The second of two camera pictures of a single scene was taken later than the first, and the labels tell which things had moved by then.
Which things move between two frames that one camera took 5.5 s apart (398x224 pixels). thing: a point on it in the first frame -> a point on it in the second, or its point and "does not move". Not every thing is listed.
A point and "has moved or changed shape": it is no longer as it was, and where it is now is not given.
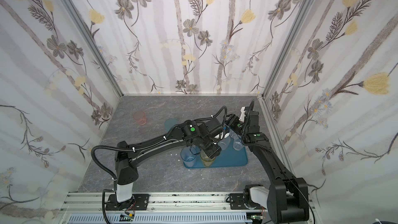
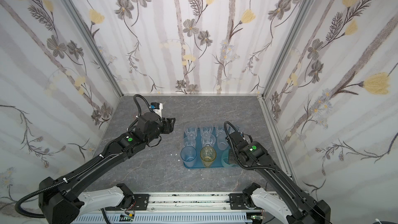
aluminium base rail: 90,203 does not move
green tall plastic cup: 169,123 has moved or changed shape
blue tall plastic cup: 187,157 does not move
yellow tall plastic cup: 207,161 does not move
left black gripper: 210,149 -> 169,125
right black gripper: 231,121 -> 231,157
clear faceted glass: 195,150 has moved or changed shape
